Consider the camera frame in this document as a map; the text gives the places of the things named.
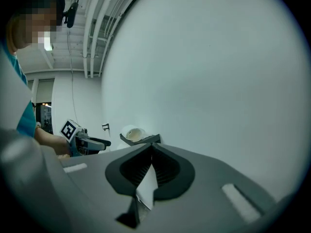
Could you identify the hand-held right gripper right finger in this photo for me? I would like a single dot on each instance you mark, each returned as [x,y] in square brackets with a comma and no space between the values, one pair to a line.
[206,178]

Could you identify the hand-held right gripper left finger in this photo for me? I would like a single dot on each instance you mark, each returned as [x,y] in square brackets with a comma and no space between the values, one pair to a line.
[97,178]

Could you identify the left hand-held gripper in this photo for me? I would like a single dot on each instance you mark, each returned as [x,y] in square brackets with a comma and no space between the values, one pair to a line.
[69,130]

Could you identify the toilet paper roll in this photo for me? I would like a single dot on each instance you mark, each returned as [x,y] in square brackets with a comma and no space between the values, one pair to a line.
[126,130]

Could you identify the person's left forearm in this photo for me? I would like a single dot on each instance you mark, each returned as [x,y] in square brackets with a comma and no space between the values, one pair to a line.
[51,142]

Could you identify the person's teal shirt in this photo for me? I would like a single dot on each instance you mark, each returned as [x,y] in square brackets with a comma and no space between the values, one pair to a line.
[25,120]

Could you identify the row of white ceiling pipes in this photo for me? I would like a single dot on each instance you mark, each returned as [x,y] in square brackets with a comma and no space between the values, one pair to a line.
[97,21]

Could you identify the person's head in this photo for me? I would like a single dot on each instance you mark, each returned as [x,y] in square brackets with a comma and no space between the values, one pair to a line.
[29,28]

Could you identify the small black wall holder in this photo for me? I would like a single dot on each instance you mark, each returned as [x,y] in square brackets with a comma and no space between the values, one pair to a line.
[106,127]

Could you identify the black wall paper holder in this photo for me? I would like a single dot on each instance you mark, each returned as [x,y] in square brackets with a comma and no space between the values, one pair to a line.
[155,138]

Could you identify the black head-worn camera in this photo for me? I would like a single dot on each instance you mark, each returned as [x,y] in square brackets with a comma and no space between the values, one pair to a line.
[71,14]

